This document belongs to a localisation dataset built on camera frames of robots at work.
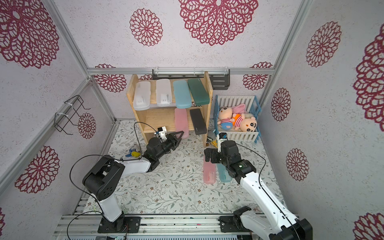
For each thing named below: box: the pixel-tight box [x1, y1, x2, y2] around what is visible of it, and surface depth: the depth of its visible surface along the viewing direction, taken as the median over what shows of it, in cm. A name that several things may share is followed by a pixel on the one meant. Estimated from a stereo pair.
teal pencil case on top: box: [173, 80, 192, 109], surface depth 73 cm
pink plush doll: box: [217, 106, 235, 131], surface depth 108 cm
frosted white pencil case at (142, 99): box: [133, 81, 151, 111], surface depth 72 cm
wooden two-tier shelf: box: [126, 71, 214, 148], surface depth 78 cm
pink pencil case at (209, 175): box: [203, 155, 217, 185], surface depth 92 cm
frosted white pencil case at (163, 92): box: [156, 78, 173, 107], surface depth 73 cm
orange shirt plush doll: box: [230, 113, 258, 133], surface depth 104 cm
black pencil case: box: [190, 108, 207, 135], surface depth 91 cm
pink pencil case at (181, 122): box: [174, 108, 189, 139], surface depth 90 cm
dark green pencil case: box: [187, 78, 210, 106], surface depth 76 cm
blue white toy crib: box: [212, 94, 262, 144], surface depth 108 cm
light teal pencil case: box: [216, 163, 233, 183], surface depth 91 cm
